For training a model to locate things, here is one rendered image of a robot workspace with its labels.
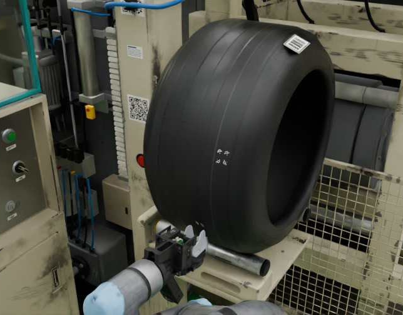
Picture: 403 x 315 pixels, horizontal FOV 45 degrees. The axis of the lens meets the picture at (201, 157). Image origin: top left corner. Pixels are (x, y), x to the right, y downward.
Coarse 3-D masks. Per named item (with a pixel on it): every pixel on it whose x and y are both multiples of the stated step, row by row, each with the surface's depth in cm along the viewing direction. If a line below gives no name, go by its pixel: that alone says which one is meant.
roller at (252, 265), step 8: (160, 224) 138; (168, 224) 138; (184, 232) 135; (208, 248) 130; (216, 248) 129; (224, 248) 128; (216, 256) 130; (224, 256) 128; (232, 256) 127; (240, 256) 126; (248, 256) 125; (256, 256) 125; (240, 264) 126; (248, 264) 124; (256, 264) 124; (264, 264) 123; (256, 272) 124; (264, 272) 123
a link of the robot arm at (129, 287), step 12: (120, 276) 91; (132, 276) 92; (144, 276) 93; (96, 288) 90; (108, 288) 88; (120, 288) 88; (132, 288) 90; (144, 288) 92; (84, 300) 88; (96, 300) 86; (108, 300) 86; (120, 300) 87; (132, 300) 89; (144, 300) 92; (84, 312) 88; (96, 312) 86; (108, 312) 85; (120, 312) 86; (132, 312) 89
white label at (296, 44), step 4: (292, 36) 109; (296, 36) 109; (288, 40) 107; (292, 40) 107; (296, 40) 108; (300, 40) 108; (304, 40) 109; (284, 44) 106; (288, 44) 106; (292, 44) 106; (296, 44) 107; (300, 44) 107; (304, 44) 108; (308, 44) 108; (292, 48) 105; (296, 48) 106; (300, 48) 106; (304, 48) 107
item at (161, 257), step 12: (168, 228) 107; (156, 240) 104; (168, 240) 102; (180, 240) 103; (144, 252) 98; (156, 252) 97; (168, 252) 99; (180, 252) 101; (156, 264) 97; (168, 264) 101; (180, 264) 102
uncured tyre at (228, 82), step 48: (192, 48) 110; (240, 48) 106; (288, 48) 106; (192, 96) 104; (240, 96) 100; (288, 96) 105; (144, 144) 114; (192, 144) 104; (240, 144) 99; (288, 144) 151; (192, 192) 107; (240, 192) 103; (288, 192) 147; (240, 240) 112
